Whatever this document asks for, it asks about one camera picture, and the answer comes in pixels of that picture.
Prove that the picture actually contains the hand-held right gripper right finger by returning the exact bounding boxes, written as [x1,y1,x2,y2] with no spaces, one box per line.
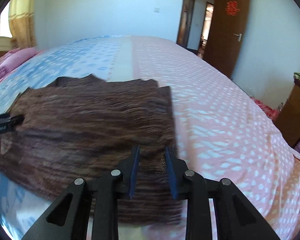
[164,146,282,240]

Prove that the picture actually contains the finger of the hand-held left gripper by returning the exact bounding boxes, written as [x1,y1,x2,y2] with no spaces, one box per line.
[5,114,25,130]

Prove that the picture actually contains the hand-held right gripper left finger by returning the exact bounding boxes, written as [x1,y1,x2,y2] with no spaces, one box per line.
[21,145,140,240]

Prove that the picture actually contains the brown knit sweater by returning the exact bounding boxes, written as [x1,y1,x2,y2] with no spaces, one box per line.
[0,74,183,227]

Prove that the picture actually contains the folded pink blanket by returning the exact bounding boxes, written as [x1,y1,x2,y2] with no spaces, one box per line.
[0,47,39,87]

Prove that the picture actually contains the cream wooden headboard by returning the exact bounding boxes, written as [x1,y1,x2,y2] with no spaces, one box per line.
[0,36,15,64]

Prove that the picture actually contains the polka dot bed sheet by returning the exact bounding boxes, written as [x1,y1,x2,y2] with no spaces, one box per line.
[0,35,300,240]

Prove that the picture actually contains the yellow patterned curtain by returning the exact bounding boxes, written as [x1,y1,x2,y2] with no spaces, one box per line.
[9,0,38,49]

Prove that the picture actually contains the red patterned cloth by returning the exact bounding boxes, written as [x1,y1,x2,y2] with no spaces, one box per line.
[250,97,280,120]

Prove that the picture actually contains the brown wooden cabinet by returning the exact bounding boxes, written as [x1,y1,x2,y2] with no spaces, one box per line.
[274,79,300,148]

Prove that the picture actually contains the brown wooden door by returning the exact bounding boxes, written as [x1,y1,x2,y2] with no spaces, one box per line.
[202,0,251,79]

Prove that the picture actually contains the red paper door decoration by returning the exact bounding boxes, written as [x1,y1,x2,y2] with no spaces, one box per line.
[226,0,240,15]

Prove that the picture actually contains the dark wooden door frame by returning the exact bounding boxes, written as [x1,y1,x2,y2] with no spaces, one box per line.
[176,0,224,53]

